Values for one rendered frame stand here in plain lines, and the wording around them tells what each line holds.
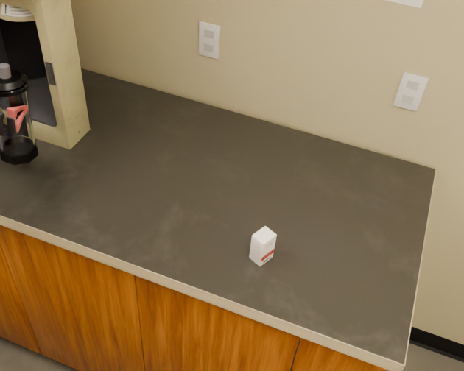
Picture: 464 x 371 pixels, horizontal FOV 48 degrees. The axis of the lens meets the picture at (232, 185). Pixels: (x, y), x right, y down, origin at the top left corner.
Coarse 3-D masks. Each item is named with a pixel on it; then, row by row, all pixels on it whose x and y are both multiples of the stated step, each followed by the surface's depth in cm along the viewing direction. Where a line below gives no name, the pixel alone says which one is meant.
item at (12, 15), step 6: (0, 6) 134; (6, 6) 134; (12, 6) 133; (0, 12) 135; (6, 12) 134; (12, 12) 134; (18, 12) 134; (24, 12) 134; (30, 12) 135; (6, 18) 135; (12, 18) 134; (18, 18) 134; (24, 18) 135; (30, 18) 135
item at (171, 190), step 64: (128, 128) 166; (192, 128) 169; (256, 128) 171; (0, 192) 143; (64, 192) 145; (128, 192) 146; (192, 192) 148; (256, 192) 149; (320, 192) 151; (384, 192) 153; (128, 256) 130; (192, 256) 132; (320, 256) 134; (384, 256) 135; (256, 320) 124; (320, 320) 121; (384, 320) 122
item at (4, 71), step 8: (0, 64) 129; (8, 64) 129; (0, 72) 128; (8, 72) 129; (16, 72) 132; (0, 80) 129; (8, 80) 129; (16, 80) 129; (24, 80) 132; (0, 88) 128; (8, 88) 128
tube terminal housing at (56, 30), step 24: (0, 0) 130; (24, 0) 127; (48, 0) 127; (48, 24) 130; (72, 24) 140; (48, 48) 134; (72, 48) 143; (72, 72) 146; (72, 96) 150; (72, 120) 154; (72, 144) 158
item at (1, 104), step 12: (24, 84) 131; (0, 96) 128; (12, 96) 130; (24, 96) 133; (0, 108) 131; (24, 120) 136; (24, 132) 138; (0, 144) 139; (12, 144) 138; (24, 144) 140
